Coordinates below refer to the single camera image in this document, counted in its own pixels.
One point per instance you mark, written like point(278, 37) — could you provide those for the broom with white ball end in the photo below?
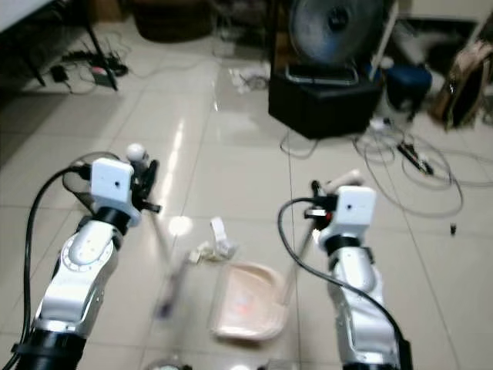
point(135, 151)

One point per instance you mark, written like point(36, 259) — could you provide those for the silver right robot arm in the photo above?
point(354, 285)

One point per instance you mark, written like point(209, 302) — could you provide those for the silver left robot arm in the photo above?
point(81, 270)

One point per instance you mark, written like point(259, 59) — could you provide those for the white floor litter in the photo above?
point(246, 77)

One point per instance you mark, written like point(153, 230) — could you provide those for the round grey floor fan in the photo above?
point(337, 27)

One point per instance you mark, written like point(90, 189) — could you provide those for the black box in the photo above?
point(323, 104)

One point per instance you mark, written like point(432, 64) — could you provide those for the white plug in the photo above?
point(381, 125)

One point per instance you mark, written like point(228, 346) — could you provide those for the crumpled white paper scrap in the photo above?
point(219, 240)

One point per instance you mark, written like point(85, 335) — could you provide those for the black hand tool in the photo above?
point(416, 156)

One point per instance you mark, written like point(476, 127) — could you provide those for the black power strip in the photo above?
point(106, 75)

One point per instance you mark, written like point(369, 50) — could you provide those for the black power adapter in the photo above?
point(59, 74)

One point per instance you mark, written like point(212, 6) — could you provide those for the blue stool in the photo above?
point(408, 81)

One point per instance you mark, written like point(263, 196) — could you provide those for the dark round basket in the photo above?
point(173, 21)

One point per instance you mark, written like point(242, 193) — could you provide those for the white leaning stick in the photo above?
point(385, 38)

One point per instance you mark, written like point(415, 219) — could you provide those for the brown bag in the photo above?
point(462, 85)

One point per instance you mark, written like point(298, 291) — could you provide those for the white table with black legs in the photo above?
point(19, 9)

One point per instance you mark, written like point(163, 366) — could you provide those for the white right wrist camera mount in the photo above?
point(354, 210)

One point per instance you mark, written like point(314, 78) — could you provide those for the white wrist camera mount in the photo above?
point(110, 185)
point(354, 210)

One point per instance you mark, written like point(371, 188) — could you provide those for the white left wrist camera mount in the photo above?
point(110, 185)

